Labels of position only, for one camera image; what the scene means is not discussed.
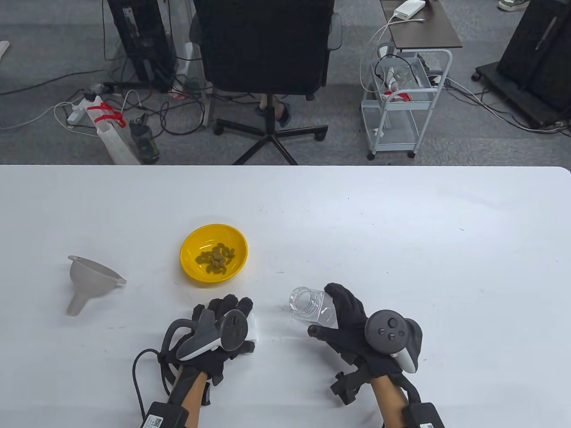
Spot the person's right hand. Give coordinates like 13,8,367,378
308,283,402,379

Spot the person's left hand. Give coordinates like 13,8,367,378
178,294,256,387

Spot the clear coffee jar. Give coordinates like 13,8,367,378
289,287,338,328

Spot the pile of raisins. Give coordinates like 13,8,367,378
195,243,237,273

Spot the yellow bowl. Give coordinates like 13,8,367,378
180,224,248,284

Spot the grey funnel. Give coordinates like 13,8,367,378
67,255,127,317

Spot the black right forearm sensor box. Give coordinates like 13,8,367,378
401,401,447,428

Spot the black left forearm sensor box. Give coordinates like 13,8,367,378
141,401,190,428

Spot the person's right forearm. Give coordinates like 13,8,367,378
370,374,409,428

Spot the person's left forearm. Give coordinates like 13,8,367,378
172,370,210,428

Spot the grey white left hand controller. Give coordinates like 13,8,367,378
161,309,249,362

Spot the grey white hand controller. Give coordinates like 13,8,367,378
365,310,423,374
161,309,249,362

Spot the grey white right hand controller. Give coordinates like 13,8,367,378
365,310,423,374

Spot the dark water bottle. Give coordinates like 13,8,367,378
128,114,160,165

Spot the white rolling cart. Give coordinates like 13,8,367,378
360,42,452,160

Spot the white power strip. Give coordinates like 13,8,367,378
67,96,92,125

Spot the black office chair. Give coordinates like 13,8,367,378
190,0,343,165

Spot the black computer tower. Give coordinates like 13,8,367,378
107,0,177,93

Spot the brown side table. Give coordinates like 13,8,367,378
380,0,463,50

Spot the white power bank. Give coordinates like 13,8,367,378
394,0,426,21

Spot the black rolling stand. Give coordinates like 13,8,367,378
473,0,571,130

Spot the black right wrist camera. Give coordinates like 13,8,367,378
330,363,371,405

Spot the black glove cable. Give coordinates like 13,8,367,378
132,349,166,420

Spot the white bag with red handles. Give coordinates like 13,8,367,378
87,96,141,165

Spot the white charging cable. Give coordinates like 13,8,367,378
360,17,424,96

